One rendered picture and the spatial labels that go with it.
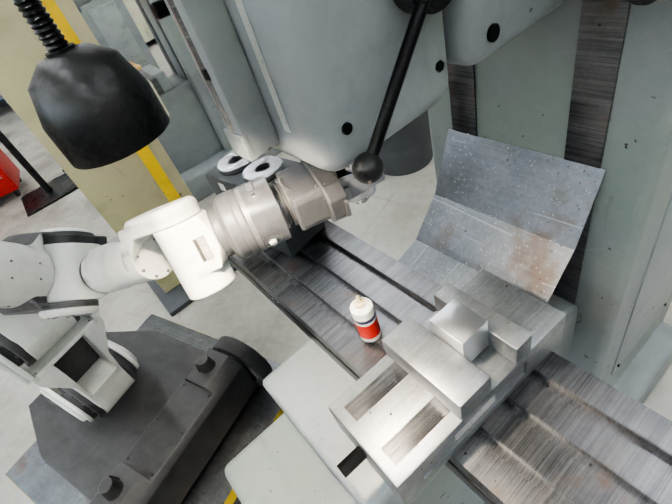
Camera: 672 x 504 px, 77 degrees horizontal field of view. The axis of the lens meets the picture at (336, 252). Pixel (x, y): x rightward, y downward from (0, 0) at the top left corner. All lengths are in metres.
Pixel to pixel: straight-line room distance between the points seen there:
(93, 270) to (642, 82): 0.80
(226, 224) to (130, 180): 1.79
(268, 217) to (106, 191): 1.81
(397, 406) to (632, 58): 0.57
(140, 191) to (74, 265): 1.61
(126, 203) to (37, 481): 1.22
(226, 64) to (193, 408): 1.01
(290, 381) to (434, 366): 0.36
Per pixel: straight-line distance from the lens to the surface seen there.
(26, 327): 1.05
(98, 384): 1.28
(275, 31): 0.37
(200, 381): 1.28
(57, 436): 1.56
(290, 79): 0.39
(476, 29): 0.50
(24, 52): 2.14
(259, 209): 0.51
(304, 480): 0.93
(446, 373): 0.61
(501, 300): 0.72
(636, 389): 1.58
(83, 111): 0.30
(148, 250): 0.62
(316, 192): 0.51
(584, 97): 0.78
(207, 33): 0.42
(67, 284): 0.73
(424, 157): 2.74
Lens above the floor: 1.54
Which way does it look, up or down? 42 degrees down
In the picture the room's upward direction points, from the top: 20 degrees counter-clockwise
